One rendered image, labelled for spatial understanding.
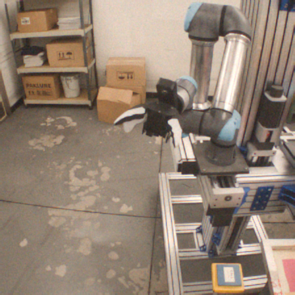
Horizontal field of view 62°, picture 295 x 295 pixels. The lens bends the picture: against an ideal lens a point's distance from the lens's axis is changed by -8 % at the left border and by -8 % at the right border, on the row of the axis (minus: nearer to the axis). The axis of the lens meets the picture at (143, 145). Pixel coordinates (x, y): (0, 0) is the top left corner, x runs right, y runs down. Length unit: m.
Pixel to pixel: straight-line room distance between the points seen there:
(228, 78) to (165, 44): 3.51
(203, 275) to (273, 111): 1.27
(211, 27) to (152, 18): 3.33
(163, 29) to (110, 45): 0.89
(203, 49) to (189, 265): 1.54
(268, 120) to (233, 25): 0.51
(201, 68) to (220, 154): 0.37
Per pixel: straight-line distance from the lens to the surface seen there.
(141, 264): 2.29
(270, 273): 1.23
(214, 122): 0.83
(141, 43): 4.38
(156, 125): 0.67
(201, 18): 0.98
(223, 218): 1.31
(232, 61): 0.90
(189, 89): 0.80
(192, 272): 2.04
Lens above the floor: 1.99
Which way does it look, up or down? 35 degrees down
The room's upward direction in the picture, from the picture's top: straight up
